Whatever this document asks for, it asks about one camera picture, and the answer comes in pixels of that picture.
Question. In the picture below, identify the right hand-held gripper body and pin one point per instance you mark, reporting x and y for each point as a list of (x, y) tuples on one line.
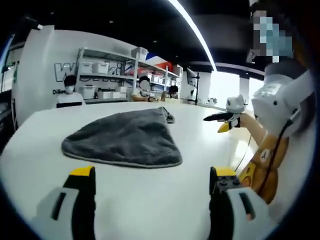
[(236, 103)]

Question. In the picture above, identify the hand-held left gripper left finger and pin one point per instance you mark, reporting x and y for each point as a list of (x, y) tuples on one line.
[(67, 215)]

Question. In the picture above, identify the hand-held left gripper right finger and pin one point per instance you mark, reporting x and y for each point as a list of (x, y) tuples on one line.
[(232, 215)]

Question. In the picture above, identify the grey towel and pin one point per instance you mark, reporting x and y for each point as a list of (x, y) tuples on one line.
[(125, 140)]

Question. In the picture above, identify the white grey chest-worn device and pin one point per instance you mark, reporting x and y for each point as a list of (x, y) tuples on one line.
[(275, 100)]

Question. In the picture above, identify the grey metal shelf unit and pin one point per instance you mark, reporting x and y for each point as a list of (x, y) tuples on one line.
[(107, 77), (162, 77)]

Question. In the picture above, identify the ceiling strip light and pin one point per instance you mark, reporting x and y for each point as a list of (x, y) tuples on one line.
[(197, 37)]

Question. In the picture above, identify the white table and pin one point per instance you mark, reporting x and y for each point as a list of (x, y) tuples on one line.
[(150, 200)]

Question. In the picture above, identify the black laptop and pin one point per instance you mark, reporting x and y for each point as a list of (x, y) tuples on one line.
[(68, 105)]

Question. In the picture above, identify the green hanging cloth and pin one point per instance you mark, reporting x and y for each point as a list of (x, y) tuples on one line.
[(15, 75)]

